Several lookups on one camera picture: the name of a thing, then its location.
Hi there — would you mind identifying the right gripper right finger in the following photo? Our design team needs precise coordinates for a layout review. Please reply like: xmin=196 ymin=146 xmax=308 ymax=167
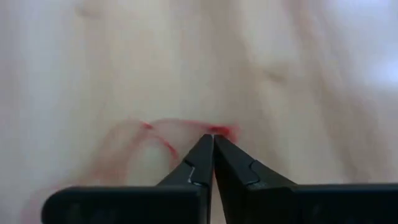
xmin=213 ymin=134 xmax=398 ymax=224

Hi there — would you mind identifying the red rubber band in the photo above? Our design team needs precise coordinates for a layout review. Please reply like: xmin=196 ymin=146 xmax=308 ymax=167
xmin=21 ymin=117 xmax=241 ymax=223

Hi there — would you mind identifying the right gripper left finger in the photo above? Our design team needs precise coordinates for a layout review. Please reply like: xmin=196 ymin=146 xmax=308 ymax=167
xmin=40 ymin=133 xmax=215 ymax=224

